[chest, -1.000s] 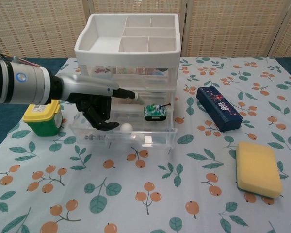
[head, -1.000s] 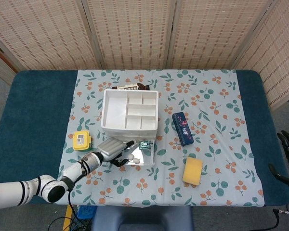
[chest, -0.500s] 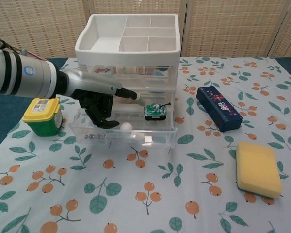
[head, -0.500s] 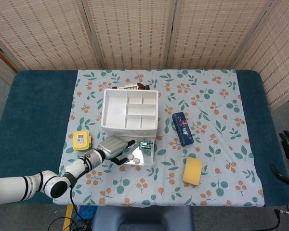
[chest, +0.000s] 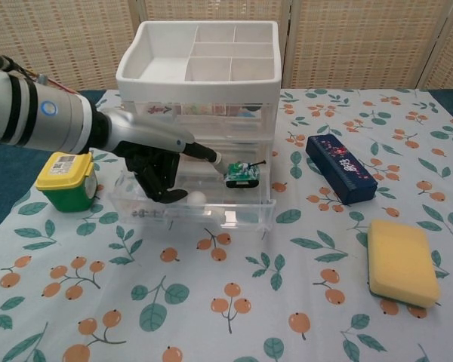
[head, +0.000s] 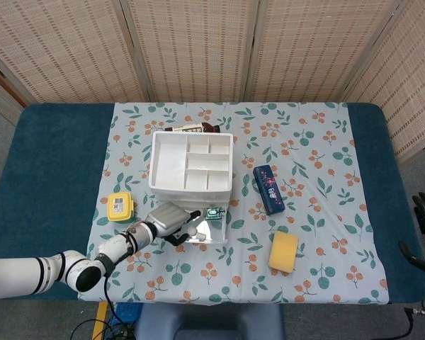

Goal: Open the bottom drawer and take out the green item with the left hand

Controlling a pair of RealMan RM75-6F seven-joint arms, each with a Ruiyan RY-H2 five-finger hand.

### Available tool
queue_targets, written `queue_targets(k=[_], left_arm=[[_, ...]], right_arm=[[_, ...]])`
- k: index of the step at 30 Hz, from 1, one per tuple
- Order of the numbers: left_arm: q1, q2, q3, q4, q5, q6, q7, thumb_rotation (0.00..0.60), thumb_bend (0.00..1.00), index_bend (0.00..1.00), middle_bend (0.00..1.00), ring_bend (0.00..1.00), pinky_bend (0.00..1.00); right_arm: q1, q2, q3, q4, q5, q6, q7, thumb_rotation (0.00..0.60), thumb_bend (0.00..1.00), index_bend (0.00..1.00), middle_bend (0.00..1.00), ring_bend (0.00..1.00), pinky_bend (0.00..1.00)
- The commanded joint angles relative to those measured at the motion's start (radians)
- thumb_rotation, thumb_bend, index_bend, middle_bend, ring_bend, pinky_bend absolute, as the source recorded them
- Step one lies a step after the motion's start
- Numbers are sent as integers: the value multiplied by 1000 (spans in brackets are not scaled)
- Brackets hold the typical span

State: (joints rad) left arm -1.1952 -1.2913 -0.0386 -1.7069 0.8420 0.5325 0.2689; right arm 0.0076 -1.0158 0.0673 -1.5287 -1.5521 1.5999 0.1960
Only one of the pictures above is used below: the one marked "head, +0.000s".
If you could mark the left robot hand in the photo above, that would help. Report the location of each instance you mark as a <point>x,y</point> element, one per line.
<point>168,217</point>

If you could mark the small green circuit board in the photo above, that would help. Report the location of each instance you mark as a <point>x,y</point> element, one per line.
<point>214,213</point>

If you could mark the blue padded robot base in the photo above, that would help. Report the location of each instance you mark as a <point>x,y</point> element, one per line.
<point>205,322</point>

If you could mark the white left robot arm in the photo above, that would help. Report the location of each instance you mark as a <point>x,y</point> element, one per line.
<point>56,271</point>

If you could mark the yellow small box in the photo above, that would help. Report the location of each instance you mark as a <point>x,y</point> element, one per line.
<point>119,207</point>

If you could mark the white drawer organizer box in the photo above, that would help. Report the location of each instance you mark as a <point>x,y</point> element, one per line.
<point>170,159</point>

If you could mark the small white ball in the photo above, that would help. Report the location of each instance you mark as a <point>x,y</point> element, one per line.
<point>191,231</point>

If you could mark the small white cylinder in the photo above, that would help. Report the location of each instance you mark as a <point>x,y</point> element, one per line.
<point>200,237</point>

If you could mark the brown bottle white label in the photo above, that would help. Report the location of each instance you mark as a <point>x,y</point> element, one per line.
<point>191,128</point>

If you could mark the blue plastic basket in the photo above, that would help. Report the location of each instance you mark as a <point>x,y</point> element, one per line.
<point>129,311</point>

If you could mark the dark blue patterned case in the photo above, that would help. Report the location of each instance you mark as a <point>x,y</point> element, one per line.
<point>269,189</point>

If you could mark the yellow sponge green backing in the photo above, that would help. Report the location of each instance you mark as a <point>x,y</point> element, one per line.
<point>283,251</point>

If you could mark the teal velvet table cover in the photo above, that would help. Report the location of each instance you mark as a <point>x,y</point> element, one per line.
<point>49,177</point>

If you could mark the floral fruit print tablecloth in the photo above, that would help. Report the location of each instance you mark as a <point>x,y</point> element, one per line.
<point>304,212</point>

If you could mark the woven bamboo folding screen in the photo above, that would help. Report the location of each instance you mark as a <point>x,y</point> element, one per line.
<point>198,46</point>

